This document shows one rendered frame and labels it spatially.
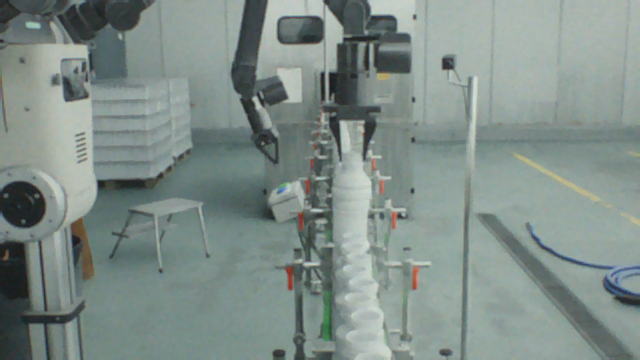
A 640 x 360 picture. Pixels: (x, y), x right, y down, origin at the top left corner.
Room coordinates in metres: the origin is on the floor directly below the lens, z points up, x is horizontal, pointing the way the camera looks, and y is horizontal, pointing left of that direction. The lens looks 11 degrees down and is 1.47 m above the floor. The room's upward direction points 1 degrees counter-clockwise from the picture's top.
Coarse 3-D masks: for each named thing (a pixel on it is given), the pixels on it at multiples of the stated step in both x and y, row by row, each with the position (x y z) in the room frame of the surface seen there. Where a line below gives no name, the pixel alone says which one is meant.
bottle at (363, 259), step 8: (352, 256) 1.01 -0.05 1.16; (360, 256) 1.01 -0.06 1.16; (368, 256) 1.00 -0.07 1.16; (352, 264) 0.98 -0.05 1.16; (360, 264) 0.98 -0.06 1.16; (368, 264) 0.98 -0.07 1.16; (368, 272) 0.98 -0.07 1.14; (376, 288) 0.98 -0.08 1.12; (376, 296) 0.98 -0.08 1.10; (376, 304) 0.98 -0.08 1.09
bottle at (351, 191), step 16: (352, 160) 1.15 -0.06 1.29; (336, 176) 1.16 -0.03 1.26; (352, 176) 1.14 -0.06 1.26; (336, 192) 1.15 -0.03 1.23; (352, 192) 1.13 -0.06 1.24; (368, 192) 1.15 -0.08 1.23; (336, 208) 1.15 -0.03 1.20; (352, 208) 1.14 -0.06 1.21; (336, 224) 1.15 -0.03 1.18; (352, 224) 1.14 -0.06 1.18; (336, 240) 1.15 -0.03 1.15
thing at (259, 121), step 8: (256, 112) 1.80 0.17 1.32; (264, 112) 1.81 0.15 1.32; (248, 120) 1.82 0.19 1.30; (256, 120) 1.80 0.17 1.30; (264, 120) 1.81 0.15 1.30; (256, 128) 1.80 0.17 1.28; (264, 128) 1.80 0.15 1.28; (272, 128) 1.78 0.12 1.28; (256, 136) 1.78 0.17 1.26; (264, 136) 1.82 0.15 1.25
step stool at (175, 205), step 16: (144, 208) 4.66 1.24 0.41; (160, 208) 4.65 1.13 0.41; (176, 208) 4.65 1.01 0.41; (192, 208) 4.75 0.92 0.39; (144, 224) 4.99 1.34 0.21; (160, 224) 4.98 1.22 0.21; (176, 224) 5.01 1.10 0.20; (160, 240) 5.14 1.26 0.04; (112, 256) 4.81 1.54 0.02; (160, 256) 4.48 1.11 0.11; (208, 256) 4.81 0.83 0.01; (160, 272) 4.46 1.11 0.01
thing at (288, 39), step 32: (288, 0) 5.93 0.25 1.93; (320, 0) 5.92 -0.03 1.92; (384, 0) 5.91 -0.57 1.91; (288, 32) 5.92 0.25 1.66; (320, 32) 5.92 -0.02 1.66; (288, 64) 5.93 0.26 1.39; (320, 64) 5.94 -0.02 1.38; (320, 96) 5.89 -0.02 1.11; (384, 96) 5.91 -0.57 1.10; (288, 128) 5.94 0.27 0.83; (384, 128) 5.91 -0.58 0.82; (288, 160) 5.93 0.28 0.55; (384, 160) 5.91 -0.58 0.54; (320, 192) 5.92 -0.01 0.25; (384, 192) 5.91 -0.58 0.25
